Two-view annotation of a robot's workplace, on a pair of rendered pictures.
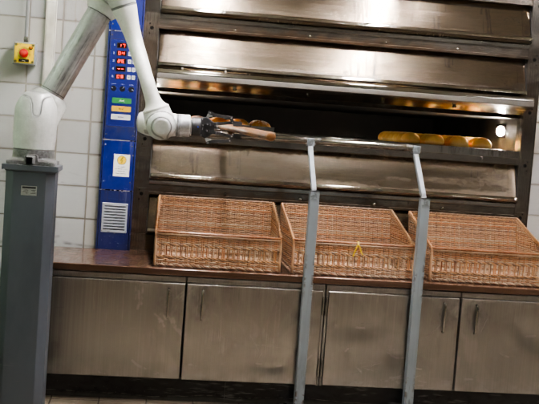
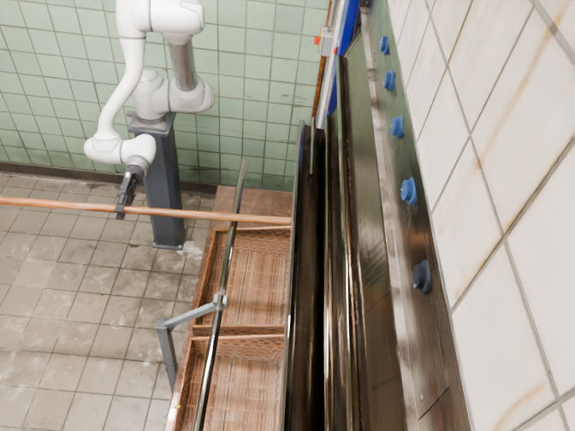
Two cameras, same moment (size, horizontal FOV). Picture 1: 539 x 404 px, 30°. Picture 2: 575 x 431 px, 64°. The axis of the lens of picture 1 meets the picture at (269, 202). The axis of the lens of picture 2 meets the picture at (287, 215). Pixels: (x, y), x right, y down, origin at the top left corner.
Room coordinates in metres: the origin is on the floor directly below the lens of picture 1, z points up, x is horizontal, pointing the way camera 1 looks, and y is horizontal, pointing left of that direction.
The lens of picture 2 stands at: (4.71, -0.97, 2.56)
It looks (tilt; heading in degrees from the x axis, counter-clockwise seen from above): 48 degrees down; 94
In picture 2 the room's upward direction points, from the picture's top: 8 degrees clockwise
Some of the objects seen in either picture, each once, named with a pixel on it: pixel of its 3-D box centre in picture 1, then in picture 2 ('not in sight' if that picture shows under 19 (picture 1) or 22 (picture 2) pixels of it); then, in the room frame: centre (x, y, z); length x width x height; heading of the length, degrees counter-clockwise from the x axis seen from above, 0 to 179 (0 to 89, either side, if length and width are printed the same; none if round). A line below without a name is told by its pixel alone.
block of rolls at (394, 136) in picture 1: (432, 139); not in sight; (5.37, -0.84, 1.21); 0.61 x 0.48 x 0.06; 7
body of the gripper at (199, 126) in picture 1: (202, 127); (132, 180); (3.99, 0.29, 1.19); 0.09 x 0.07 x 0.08; 97
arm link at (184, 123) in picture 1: (184, 125); (137, 168); (3.98, 0.36, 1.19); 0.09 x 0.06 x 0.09; 7
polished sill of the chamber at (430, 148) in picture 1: (338, 142); not in sight; (4.89, -0.31, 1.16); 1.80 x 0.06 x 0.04; 97
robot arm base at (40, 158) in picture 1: (33, 156); (148, 115); (3.80, 0.90, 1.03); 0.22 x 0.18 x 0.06; 7
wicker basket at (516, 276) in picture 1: (475, 247); not in sight; (4.67, -0.97, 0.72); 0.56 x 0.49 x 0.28; 96
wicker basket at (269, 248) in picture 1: (216, 232); (254, 281); (4.53, 0.23, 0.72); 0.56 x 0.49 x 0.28; 96
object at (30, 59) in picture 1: (25, 54); (326, 41); (4.64, 1.17, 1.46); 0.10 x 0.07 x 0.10; 97
